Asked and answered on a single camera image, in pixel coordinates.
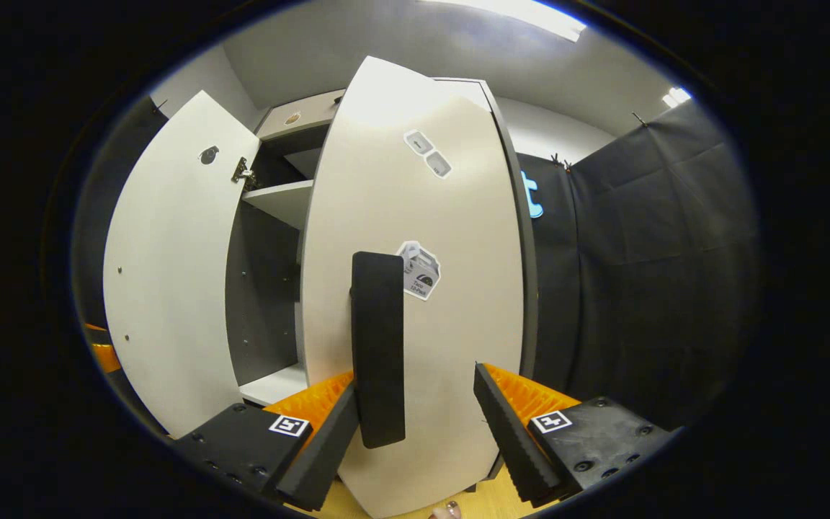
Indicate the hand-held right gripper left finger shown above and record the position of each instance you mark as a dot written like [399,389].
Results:
[321,454]

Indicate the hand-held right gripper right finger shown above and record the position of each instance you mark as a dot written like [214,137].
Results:
[509,440]

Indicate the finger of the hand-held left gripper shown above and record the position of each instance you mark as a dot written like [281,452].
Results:
[105,357]

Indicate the white cabinet door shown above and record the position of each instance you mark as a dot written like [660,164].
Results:
[458,324]
[170,274]

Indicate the grey white cabinet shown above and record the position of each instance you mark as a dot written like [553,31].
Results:
[264,288]

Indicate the metal door hinge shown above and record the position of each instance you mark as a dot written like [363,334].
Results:
[243,171]

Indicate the white cabinet shelf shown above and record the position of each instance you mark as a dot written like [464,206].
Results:
[285,202]

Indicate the black backdrop cloth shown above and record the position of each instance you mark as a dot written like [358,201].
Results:
[645,288]
[98,216]

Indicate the small ceiling light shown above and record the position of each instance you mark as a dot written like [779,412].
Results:
[677,96]

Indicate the long ceiling light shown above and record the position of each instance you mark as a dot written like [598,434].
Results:
[530,14]

